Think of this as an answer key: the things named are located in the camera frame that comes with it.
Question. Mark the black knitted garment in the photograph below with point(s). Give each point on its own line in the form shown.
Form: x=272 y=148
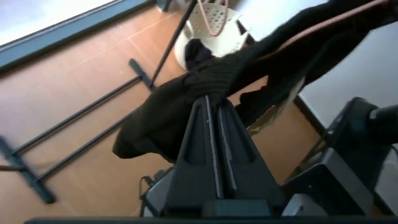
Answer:
x=174 y=118

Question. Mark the heap of clothes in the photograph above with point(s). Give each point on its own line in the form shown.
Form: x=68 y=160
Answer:
x=197 y=53

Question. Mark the window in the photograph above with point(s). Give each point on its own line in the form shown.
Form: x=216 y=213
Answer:
x=62 y=31

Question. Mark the white laundry basket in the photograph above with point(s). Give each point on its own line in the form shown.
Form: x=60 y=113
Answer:
x=224 y=40

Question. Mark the black clothes rack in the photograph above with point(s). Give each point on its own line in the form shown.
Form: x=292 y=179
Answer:
x=141 y=74

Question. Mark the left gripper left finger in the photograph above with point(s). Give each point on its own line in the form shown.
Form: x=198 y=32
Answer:
x=186 y=193

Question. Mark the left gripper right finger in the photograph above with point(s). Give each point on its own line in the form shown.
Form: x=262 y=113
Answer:
x=248 y=186

